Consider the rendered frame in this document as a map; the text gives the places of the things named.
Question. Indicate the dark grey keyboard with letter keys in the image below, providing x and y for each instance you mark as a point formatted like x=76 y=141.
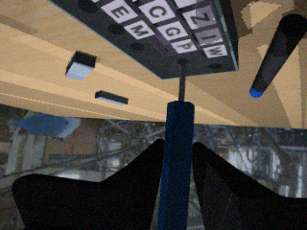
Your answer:
x=161 y=35

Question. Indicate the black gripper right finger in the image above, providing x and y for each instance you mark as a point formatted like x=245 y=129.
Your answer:
x=231 y=200

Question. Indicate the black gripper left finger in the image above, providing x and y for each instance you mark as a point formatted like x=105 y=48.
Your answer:
x=124 y=201

